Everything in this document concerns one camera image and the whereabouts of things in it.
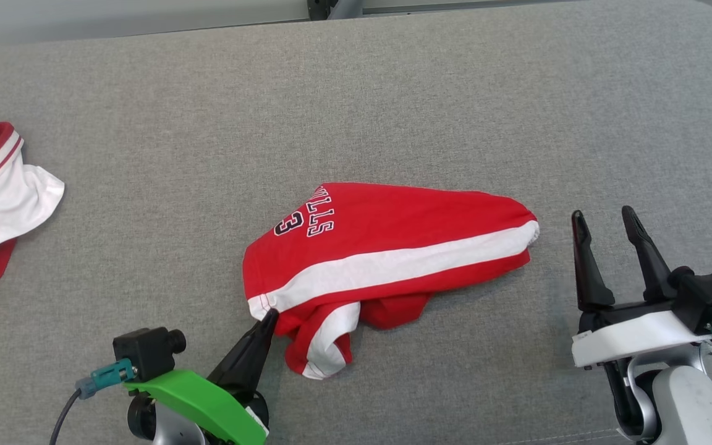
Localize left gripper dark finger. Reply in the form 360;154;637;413
206;309;275;389
235;309;280;397

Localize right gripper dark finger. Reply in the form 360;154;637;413
571;210;615;312
622;206;678;303

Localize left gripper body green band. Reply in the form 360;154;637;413
124;370;269;445

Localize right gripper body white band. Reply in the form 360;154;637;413
572;300;712;370

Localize red white-striped basketball shorts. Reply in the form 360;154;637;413
242;182;540;380

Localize grey fabric sofa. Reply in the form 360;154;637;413
0;0;712;445

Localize teal left camera cable plug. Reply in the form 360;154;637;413
50;358;138;445

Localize grey metal post with hinge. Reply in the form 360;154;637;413
307;0;364;21

